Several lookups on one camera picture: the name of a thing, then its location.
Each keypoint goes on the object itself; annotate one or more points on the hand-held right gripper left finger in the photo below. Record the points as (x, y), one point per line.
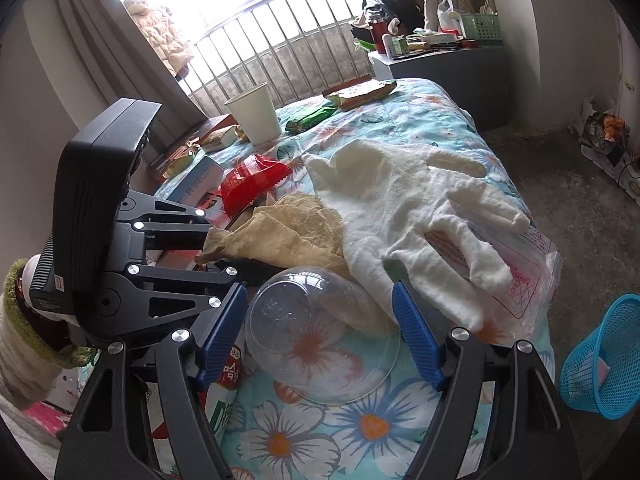
(220, 340)

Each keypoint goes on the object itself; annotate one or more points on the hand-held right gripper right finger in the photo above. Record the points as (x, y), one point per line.
(415, 340)

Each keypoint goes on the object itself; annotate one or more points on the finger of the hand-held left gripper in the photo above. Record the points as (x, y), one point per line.
(175, 285)
(170, 232)

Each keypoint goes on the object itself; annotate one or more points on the blue white carton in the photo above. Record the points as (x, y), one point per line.
(197, 180)

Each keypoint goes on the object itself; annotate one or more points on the clear plastic bowl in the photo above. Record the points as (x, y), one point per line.
(320, 340)

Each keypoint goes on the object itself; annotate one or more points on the red snack packet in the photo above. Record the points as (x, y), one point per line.
(250, 180)

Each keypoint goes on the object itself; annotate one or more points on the beige cloth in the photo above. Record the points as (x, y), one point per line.
(280, 230)

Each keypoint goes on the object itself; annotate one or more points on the clear plastic bag red print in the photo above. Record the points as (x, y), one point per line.
(525, 270)

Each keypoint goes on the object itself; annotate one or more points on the white fuzzy glove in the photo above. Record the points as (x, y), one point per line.
(395, 210)

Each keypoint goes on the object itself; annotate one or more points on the blue plastic waste basket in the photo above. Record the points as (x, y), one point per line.
(590, 360)

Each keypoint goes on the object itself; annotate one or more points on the person's left forearm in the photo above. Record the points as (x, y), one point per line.
(20, 355)

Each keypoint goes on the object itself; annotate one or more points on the yellow green snack packet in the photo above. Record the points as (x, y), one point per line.
(182, 161)

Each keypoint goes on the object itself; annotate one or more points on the orange wooden chest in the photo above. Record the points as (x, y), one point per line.
(200, 132)

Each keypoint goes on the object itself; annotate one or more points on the floral blue blanket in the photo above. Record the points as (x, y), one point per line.
(360, 430)

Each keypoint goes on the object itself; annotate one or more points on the cream snack packet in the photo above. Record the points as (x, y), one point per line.
(217, 137)

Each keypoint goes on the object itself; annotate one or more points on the white paper cup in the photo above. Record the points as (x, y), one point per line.
(255, 115)

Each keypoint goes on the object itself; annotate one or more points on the white padded jacket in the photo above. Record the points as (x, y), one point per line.
(160, 35)

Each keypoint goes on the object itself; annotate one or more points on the pink paper scrap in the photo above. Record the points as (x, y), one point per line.
(602, 370)

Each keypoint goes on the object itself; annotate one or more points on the brown flat box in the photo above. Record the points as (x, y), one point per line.
(360, 92)

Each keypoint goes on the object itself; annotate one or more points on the grey cabinet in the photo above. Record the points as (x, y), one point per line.
(440, 85)

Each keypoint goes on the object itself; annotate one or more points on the white foam board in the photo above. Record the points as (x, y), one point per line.
(620, 170)

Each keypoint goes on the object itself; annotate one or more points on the green flat packet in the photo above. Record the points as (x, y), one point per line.
(362, 45)

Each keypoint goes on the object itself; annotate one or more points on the dark snack bag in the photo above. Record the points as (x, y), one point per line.
(602, 132)

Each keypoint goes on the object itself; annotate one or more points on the small white bottle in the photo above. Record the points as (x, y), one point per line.
(388, 45)

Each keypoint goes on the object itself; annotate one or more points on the red thermos flask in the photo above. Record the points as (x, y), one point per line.
(380, 35)

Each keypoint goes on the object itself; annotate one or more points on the small green white box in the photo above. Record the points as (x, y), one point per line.
(399, 46)

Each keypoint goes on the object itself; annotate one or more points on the pile of flat boxes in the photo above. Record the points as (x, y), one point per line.
(435, 39)

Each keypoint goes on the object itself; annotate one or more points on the green plastic storage basket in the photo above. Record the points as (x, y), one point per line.
(482, 27)

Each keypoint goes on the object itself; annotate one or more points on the black bag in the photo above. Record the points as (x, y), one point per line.
(395, 5)

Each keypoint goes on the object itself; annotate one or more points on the white plastic bag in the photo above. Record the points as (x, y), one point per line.
(447, 15)

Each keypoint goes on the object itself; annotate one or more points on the wooden sticks bundle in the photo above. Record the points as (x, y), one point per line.
(480, 5)

